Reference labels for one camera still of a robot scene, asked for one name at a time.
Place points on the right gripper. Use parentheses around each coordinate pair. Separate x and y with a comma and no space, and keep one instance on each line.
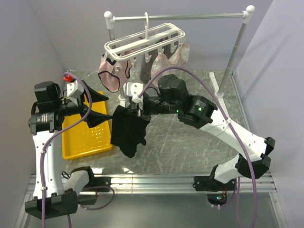
(138,109)

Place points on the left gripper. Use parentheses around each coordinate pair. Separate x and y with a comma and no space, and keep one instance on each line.
(94,118)

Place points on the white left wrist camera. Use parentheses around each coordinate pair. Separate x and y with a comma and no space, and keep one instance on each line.
(74,88)

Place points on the white rack left foot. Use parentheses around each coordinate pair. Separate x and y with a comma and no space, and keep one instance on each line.
(122,97)

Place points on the pink underwear black trim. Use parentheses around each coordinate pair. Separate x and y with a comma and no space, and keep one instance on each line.
(113,74)

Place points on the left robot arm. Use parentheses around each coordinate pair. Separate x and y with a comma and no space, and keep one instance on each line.
(53,198)

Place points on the metal clothes rack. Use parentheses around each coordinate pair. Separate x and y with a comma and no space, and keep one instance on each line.
(246,17)

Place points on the aluminium table edge rail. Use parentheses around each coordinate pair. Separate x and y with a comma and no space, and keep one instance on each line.
(168,183)

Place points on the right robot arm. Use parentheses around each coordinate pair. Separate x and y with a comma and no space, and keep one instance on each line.
(203,114)

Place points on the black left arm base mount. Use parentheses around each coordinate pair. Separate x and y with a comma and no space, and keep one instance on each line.
(103,183)

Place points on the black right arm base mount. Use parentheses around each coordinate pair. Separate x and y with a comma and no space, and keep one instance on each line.
(202,183)

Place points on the white clip hanger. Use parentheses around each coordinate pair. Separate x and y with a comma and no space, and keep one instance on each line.
(142,42)

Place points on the white underwear pink trim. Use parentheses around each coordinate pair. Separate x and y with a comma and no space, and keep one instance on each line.
(178,59)

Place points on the grey striped underwear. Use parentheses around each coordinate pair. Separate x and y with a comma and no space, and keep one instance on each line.
(145,71)

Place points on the yellow plastic tray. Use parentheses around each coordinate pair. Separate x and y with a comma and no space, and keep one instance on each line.
(82,141)

